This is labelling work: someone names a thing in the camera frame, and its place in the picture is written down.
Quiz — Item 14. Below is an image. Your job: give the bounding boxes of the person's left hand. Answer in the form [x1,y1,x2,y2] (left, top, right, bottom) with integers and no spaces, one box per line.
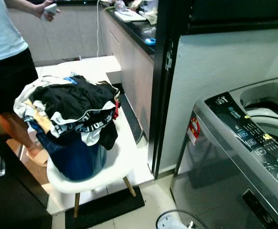
[36,2,61,22]

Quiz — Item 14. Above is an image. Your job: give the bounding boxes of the small white handheld device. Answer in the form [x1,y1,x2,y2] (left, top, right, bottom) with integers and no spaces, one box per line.
[44,4,58,21]

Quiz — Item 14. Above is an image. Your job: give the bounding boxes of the grey top-load washing machine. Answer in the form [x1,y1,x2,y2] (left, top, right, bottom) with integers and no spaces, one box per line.
[170,64,278,229]

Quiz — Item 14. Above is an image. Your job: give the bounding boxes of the white crumpled garment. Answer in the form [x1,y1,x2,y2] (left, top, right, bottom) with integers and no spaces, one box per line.
[13,75,77,132]

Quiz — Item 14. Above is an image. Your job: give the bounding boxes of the pale yellow garment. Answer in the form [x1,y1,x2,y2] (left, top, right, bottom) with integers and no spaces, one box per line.
[31,99,54,135]

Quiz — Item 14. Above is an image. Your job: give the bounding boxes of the black garment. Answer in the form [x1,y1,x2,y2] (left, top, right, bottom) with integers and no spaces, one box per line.
[32,75,118,121]

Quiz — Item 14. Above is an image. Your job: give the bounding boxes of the beige slide sandal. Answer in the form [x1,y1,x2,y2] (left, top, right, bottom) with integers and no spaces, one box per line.
[25,148,49,167]

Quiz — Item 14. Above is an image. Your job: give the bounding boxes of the white flat tray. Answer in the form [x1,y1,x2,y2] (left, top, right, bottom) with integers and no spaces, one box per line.
[114,10,147,23]

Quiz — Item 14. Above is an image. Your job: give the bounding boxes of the beige kitchen cabinet black counter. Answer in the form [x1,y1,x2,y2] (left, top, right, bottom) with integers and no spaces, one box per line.
[100,7,157,140]

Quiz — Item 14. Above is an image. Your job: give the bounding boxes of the pale green cloth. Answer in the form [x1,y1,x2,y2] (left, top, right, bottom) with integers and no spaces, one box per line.
[141,10,159,25]

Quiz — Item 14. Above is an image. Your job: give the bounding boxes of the black underwear lettered white waistband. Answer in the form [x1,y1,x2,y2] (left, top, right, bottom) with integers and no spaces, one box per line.
[52,101,120,150]

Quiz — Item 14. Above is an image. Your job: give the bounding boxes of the dark blue laundry basket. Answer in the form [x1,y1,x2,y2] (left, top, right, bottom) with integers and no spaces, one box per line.
[33,120,109,182]

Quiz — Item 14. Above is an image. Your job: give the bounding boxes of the white shell chair wooden legs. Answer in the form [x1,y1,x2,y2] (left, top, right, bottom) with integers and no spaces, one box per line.
[46,110,137,218]

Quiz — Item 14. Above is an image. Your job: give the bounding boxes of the black floor mat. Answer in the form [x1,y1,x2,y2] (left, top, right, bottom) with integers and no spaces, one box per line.
[64,186,146,229]

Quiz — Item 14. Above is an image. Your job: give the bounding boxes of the red white washer sticker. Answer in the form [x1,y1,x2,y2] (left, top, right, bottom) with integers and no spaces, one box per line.
[187,115,201,146]

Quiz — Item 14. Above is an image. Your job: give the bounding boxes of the black framed window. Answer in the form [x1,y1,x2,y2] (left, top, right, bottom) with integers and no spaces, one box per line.
[186,0,278,35]

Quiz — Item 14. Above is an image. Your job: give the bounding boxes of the beige wall cabinets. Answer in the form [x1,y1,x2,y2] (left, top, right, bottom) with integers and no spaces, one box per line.
[8,7,102,63]

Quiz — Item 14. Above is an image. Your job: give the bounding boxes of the white power cable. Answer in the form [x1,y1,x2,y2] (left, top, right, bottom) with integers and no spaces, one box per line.
[95,0,111,59]

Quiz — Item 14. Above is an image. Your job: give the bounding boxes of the black door frame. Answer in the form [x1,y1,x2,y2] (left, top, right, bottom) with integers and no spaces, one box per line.
[147,0,193,179]

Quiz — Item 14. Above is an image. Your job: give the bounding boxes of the black wire basket rim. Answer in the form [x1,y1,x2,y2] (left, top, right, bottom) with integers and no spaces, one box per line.
[155,208,209,229]

